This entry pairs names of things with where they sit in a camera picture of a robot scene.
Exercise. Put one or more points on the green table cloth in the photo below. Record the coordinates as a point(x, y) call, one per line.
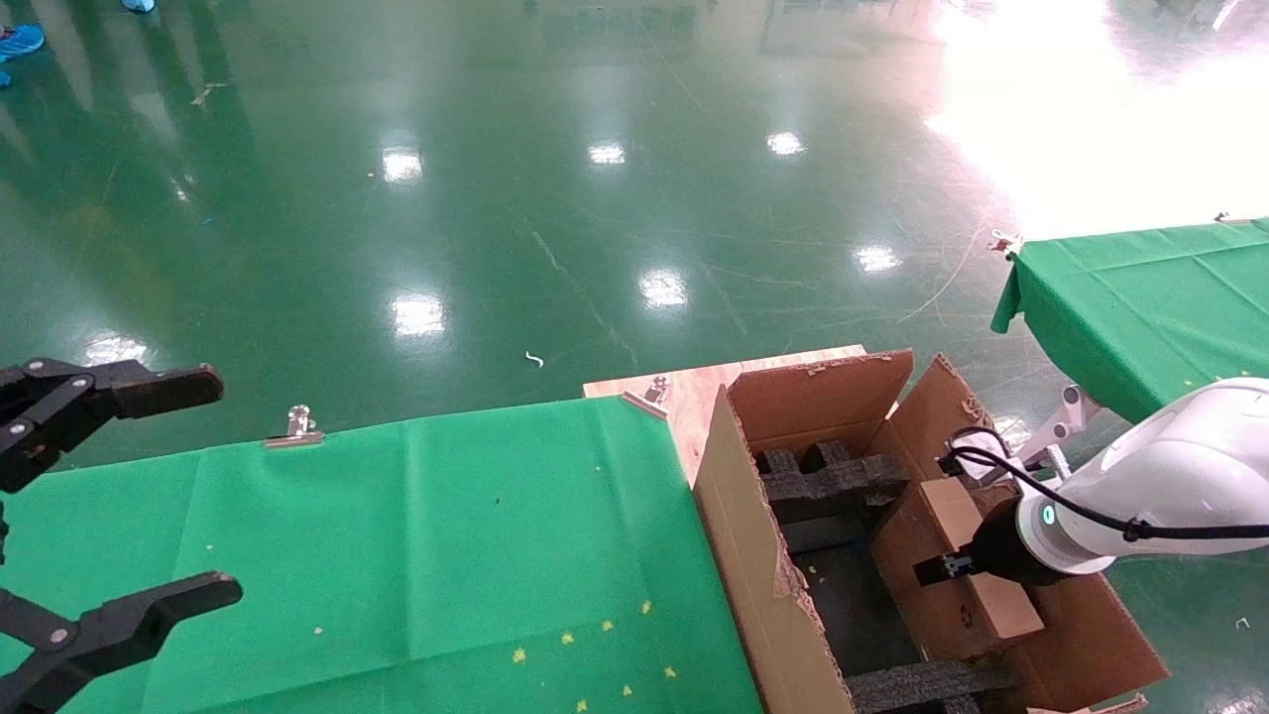
point(347, 555)

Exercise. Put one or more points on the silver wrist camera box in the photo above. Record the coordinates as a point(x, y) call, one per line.
point(986, 443)

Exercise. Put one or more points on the small brown cardboard box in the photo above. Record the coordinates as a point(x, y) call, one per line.
point(952, 516)

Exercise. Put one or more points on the white metal bracket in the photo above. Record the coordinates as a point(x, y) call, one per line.
point(1076, 407)

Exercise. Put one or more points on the large open cardboard carton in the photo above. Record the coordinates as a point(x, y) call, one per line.
point(753, 555)

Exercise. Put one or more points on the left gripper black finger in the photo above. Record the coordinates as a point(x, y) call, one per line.
point(149, 389)
point(129, 625)

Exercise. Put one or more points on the black foam insert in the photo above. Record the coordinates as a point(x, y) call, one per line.
point(922, 684)
point(833, 481)

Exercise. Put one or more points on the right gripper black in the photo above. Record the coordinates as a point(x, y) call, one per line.
point(996, 550)

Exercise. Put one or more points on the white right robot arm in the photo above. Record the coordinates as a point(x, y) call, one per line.
point(1190, 466)

